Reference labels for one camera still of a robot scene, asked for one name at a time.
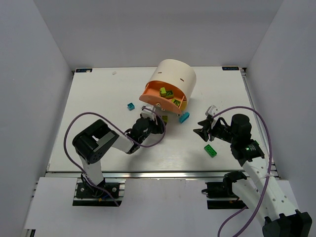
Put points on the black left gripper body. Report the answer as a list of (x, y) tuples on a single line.
[(155, 125)]

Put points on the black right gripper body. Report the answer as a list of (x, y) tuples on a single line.
[(210, 129)]

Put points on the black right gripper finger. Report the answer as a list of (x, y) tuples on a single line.
[(206, 122), (202, 133)]

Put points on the dark green long lego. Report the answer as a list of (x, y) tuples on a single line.
[(211, 152)]

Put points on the yellow drawer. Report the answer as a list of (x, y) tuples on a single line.
[(183, 105)]

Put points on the lime curved lego assembly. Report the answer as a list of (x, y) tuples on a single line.
[(167, 94)]

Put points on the lime square lego front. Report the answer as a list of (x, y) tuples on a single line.
[(176, 102)]

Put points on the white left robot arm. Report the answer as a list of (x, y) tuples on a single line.
[(93, 143)]

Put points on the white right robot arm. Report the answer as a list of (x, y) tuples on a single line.
[(258, 190)]

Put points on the long teal lego brick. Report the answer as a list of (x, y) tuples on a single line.
[(184, 117)]

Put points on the small teal square lego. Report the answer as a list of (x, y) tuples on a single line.
[(130, 106)]

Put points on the right blue corner label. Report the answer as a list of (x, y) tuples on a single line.
[(230, 68)]

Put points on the blue corner label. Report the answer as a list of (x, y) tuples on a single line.
[(83, 70), (230, 68)]

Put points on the cream cylindrical drawer container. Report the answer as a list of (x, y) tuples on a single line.
[(176, 73)]

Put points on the left blue corner label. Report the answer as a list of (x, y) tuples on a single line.
[(83, 70)]

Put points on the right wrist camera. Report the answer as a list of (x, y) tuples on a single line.
[(211, 111)]

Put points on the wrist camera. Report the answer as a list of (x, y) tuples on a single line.
[(148, 112), (211, 111)]

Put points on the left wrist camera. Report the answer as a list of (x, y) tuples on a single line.
[(148, 112)]

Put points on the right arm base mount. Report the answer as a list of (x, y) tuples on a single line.
[(220, 194)]

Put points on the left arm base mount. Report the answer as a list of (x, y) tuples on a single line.
[(111, 195)]

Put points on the aluminium front rail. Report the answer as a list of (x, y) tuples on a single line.
[(158, 175)]

